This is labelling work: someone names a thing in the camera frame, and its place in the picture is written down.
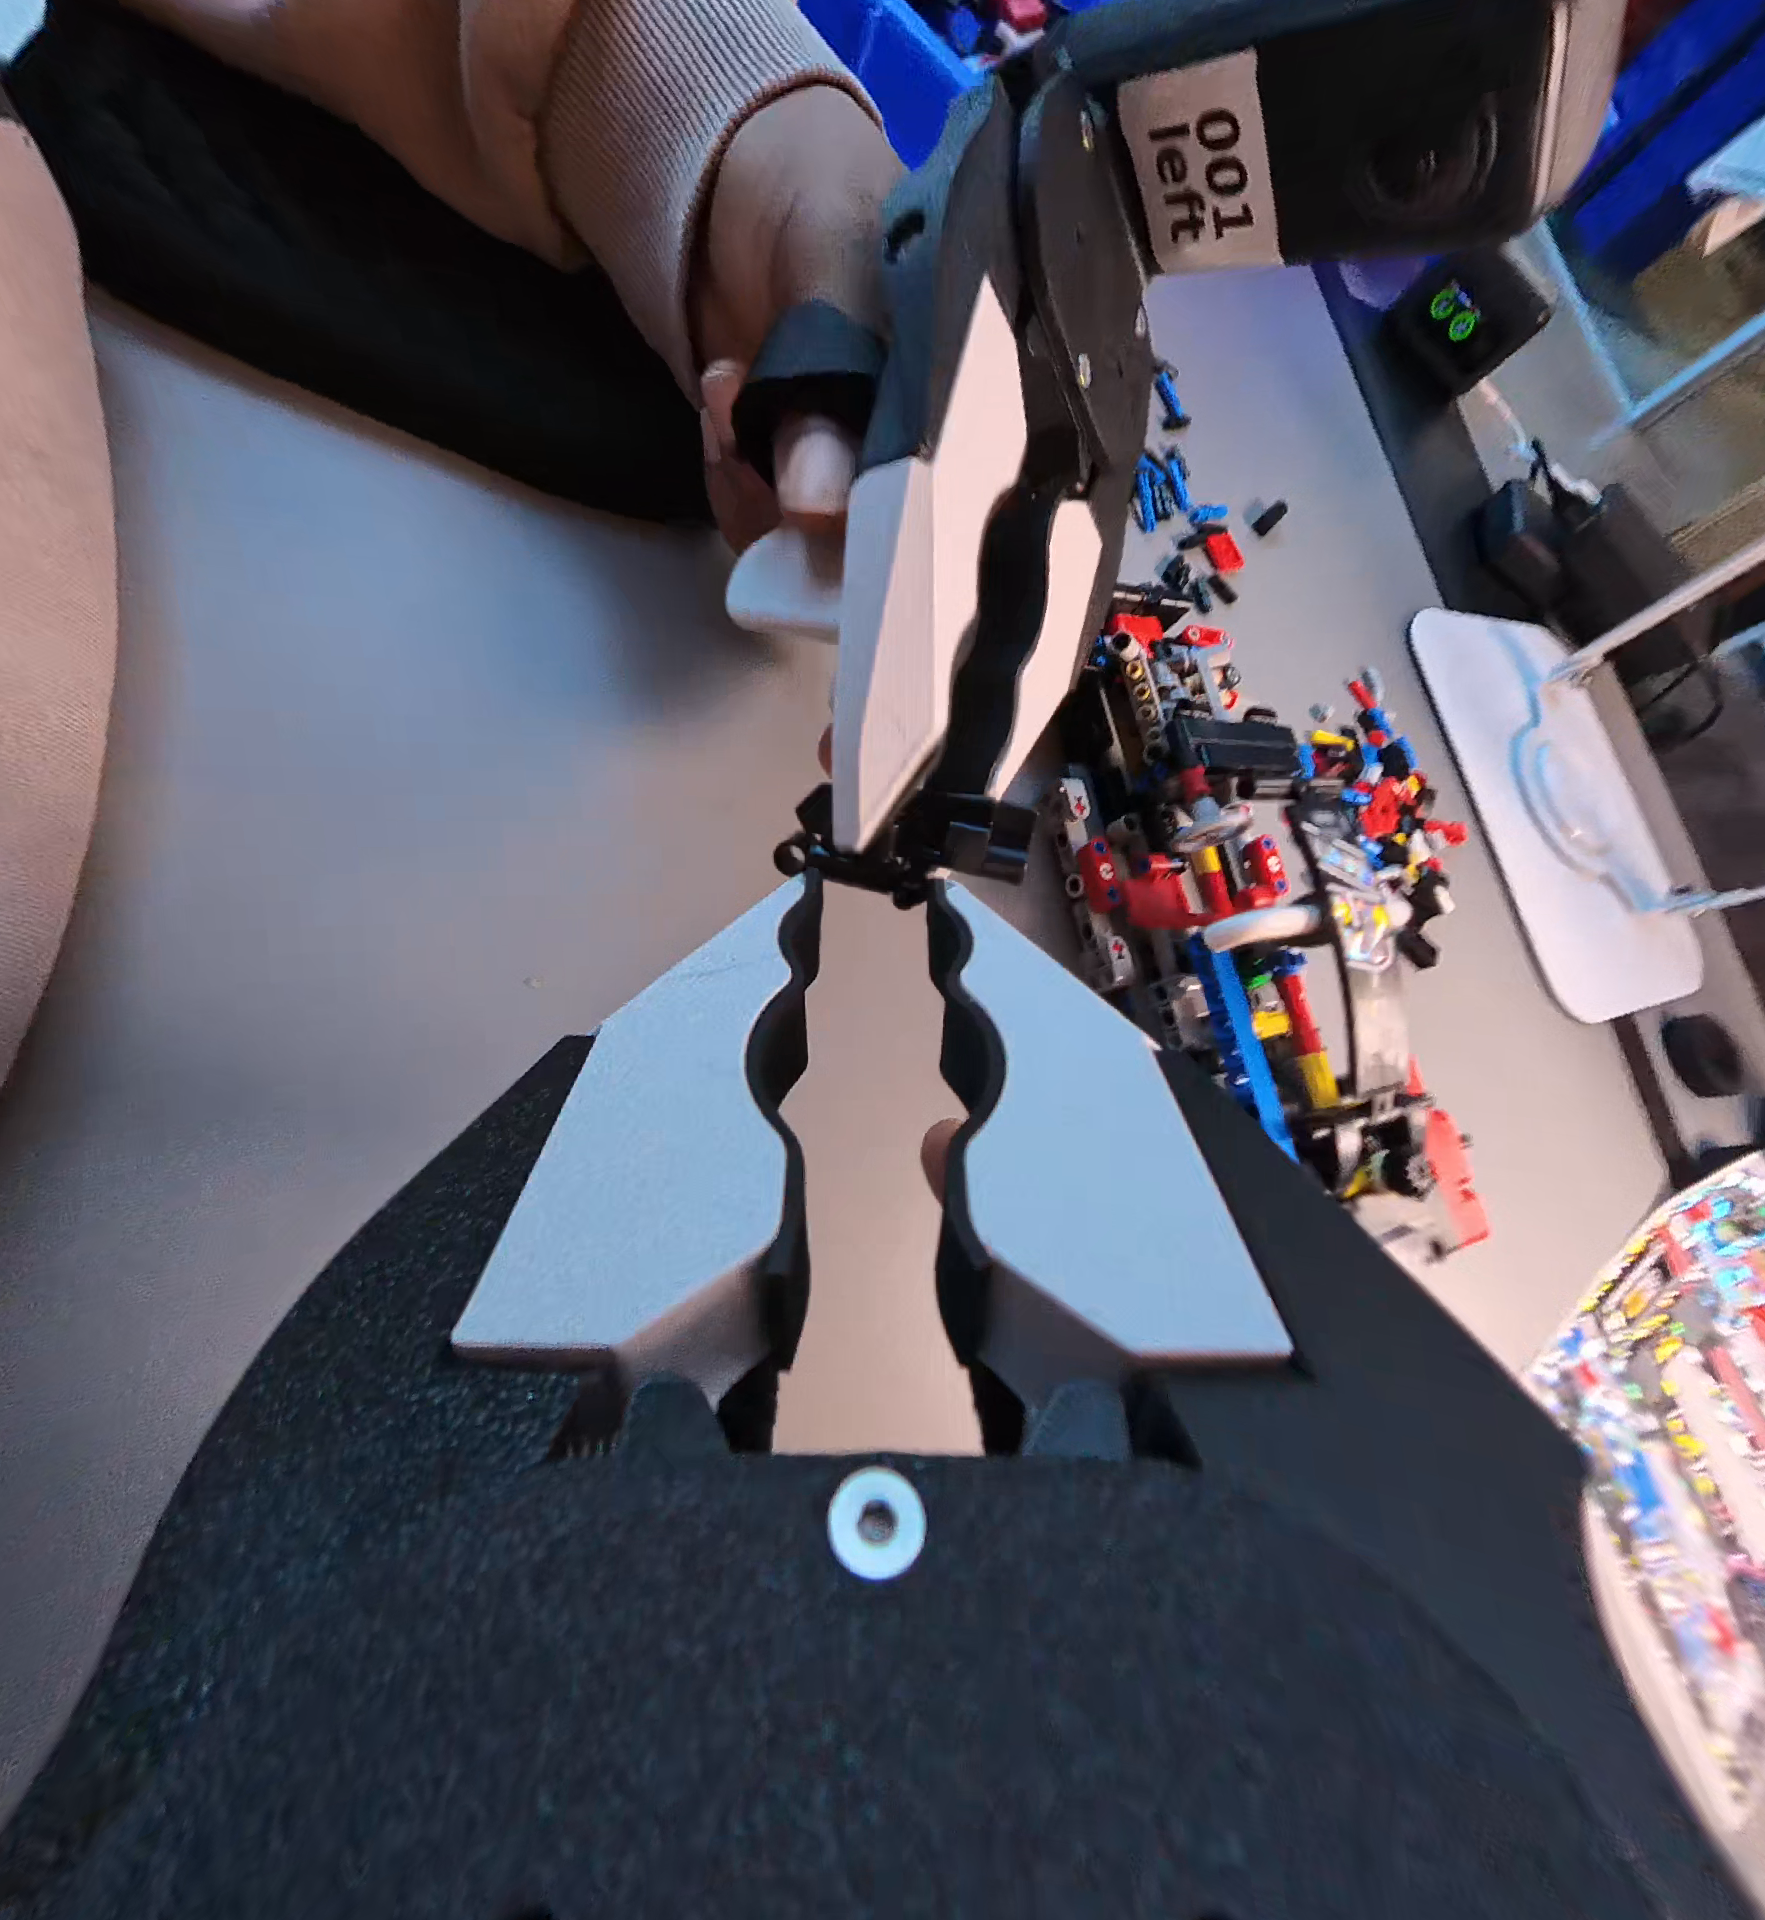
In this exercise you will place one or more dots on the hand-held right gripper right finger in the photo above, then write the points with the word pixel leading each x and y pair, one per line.
pixel 1123 1216

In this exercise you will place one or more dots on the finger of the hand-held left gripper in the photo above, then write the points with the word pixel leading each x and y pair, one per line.
pixel 1071 600
pixel 912 631

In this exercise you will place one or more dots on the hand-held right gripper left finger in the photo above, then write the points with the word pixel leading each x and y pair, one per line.
pixel 626 1200

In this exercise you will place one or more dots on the black lego subassembly red pin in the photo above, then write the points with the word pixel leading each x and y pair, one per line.
pixel 942 840

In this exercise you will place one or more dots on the person's left forearm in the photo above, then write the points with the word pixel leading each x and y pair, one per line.
pixel 523 105

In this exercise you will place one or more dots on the red square lego plate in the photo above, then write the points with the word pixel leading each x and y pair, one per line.
pixel 1224 548

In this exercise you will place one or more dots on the partly built lego car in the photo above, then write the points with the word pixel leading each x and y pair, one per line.
pixel 1243 931

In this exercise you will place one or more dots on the pile of mixed lego bricks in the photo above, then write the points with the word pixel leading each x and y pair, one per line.
pixel 1386 811

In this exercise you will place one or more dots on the person's right hand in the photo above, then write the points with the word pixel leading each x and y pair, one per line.
pixel 942 1163

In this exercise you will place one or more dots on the person's left hand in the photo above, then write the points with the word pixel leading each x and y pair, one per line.
pixel 792 224

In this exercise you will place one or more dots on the pile of blue black pins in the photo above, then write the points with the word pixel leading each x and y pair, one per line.
pixel 1174 496

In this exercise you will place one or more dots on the blue plastic bin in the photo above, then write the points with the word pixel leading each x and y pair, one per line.
pixel 1692 121
pixel 897 59

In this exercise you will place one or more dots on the black device green lights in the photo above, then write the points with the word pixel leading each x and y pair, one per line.
pixel 1467 322

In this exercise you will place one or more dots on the black power adapter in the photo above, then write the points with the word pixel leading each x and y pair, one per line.
pixel 1572 557

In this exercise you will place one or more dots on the white book stand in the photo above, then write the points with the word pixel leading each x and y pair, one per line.
pixel 1558 811

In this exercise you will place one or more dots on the black round desk grommet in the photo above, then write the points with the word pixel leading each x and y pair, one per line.
pixel 1703 1054

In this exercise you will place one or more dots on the holographic sticker sheet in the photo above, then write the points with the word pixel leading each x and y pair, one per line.
pixel 1707 1472

